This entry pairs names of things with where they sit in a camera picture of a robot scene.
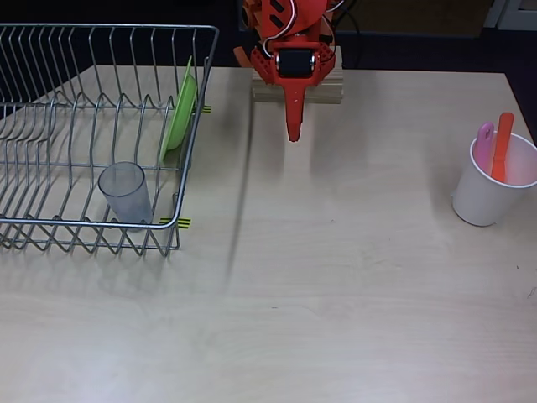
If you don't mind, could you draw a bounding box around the green plastic plate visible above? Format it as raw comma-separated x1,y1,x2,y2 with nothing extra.
159,55,199,164

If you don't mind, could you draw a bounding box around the grey translucent plastic cup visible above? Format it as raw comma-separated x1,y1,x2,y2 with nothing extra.
97,162,154,233

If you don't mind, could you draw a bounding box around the pink plastic fork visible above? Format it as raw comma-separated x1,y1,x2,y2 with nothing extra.
476,121,496,177

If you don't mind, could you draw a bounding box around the orange plastic knife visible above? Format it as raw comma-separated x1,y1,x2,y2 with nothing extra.
489,112,515,184

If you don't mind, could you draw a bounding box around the orange clamp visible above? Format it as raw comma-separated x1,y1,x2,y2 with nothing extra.
232,0,254,68

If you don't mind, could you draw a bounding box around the wooden block base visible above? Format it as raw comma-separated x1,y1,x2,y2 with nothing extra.
250,44,346,105

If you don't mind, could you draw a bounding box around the brown partition board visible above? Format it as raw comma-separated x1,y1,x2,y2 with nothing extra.
335,0,492,39

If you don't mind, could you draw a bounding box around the white paper cup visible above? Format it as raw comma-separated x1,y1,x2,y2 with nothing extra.
451,131,537,228

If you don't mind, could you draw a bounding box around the black cable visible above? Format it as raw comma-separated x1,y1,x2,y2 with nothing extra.
333,0,362,71

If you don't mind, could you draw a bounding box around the metal wire dish rack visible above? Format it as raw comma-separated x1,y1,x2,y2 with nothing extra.
0,23,221,258

